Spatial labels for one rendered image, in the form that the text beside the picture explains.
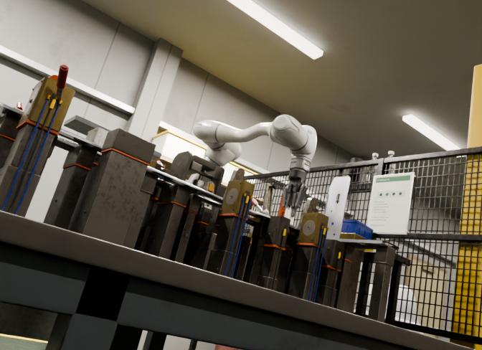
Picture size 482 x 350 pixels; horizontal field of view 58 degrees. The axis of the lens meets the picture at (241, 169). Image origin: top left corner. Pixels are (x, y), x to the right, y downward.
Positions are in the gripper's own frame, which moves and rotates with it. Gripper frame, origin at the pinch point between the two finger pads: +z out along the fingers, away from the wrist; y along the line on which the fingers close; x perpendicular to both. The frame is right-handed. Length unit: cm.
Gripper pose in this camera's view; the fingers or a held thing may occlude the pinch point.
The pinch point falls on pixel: (289, 216)
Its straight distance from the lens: 187.0
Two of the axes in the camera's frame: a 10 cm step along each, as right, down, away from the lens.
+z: -2.3, 9.3, -3.0
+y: 6.2, -0.9, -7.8
